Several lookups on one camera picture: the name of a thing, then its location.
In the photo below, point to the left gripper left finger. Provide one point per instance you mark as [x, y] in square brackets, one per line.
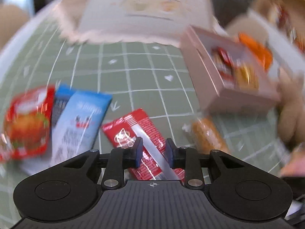
[117, 161]

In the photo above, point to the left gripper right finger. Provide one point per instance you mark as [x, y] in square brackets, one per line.
[186, 159]

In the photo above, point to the red spicy snack packet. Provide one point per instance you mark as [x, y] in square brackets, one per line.
[123, 132]

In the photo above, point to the bread stick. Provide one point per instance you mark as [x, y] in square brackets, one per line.
[205, 135]

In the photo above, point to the red chicken snack pouch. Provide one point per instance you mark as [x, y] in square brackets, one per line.
[27, 124]

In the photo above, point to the light blue snack packet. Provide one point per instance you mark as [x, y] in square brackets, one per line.
[76, 118]

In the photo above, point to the pink cardboard box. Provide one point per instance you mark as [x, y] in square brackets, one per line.
[214, 94]

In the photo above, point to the green grid tablecloth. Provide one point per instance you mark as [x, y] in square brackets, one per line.
[152, 77]

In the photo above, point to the yellow wrapped pastry in box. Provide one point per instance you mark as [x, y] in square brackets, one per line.
[246, 78]

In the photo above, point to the red wrapped snack in box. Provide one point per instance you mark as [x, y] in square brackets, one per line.
[224, 64]

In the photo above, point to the orange snack bag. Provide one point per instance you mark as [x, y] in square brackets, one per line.
[262, 53]

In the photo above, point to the brown plush toy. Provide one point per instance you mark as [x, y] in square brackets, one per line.
[290, 125]

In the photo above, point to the white mesh food cover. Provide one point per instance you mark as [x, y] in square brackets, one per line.
[147, 21]

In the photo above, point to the beige dining chair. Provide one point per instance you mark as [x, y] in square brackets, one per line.
[12, 18]

